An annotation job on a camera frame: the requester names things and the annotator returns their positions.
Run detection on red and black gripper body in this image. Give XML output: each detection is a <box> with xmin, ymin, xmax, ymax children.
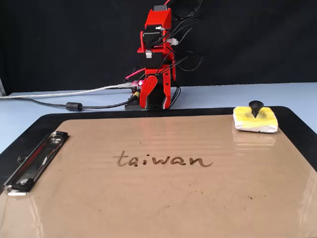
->
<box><xmin>144</xmin><ymin>64</ymin><xmax>177</xmax><ymax>110</ymax></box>

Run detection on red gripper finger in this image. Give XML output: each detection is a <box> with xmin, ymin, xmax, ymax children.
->
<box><xmin>161</xmin><ymin>71</ymin><xmax>172</xmax><ymax>110</ymax></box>
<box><xmin>139</xmin><ymin>75</ymin><xmax>159</xmax><ymax>110</ymax></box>

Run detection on yellow sponge with black knob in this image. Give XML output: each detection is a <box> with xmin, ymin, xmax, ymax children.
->
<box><xmin>232</xmin><ymin>100</ymin><xmax>279</xmax><ymax>134</ymax></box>

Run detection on brown clipboard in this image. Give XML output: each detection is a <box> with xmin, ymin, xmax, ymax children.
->
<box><xmin>0</xmin><ymin>113</ymin><xmax>317</xmax><ymax>238</ymax></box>

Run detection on black backdrop cloth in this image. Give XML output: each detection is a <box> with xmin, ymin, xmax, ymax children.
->
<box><xmin>0</xmin><ymin>0</ymin><xmax>317</xmax><ymax>96</ymax></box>

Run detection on black rubber mat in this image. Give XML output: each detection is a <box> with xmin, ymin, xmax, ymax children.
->
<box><xmin>0</xmin><ymin>106</ymin><xmax>317</xmax><ymax>197</ymax></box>

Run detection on silver metal clipboard clip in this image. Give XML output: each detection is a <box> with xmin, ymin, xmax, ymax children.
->
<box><xmin>1</xmin><ymin>130</ymin><xmax>70</xmax><ymax>197</ymax></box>

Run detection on red robot wire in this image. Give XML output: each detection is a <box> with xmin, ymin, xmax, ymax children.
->
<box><xmin>124</xmin><ymin>67</ymin><xmax>146</xmax><ymax>80</ymax></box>

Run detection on black robot wire bundle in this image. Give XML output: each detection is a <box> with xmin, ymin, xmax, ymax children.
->
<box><xmin>148</xmin><ymin>0</ymin><xmax>207</xmax><ymax>109</ymax></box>

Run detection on black power cable with ferrite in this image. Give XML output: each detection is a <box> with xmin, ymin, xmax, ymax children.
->
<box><xmin>14</xmin><ymin>95</ymin><xmax>140</xmax><ymax>113</ymax></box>

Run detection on silver braided USB cable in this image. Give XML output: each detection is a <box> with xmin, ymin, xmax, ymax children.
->
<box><xmin>0</xmin><ymin>84</ymin><xmax>134</xmax><ymax>100</ymax></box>

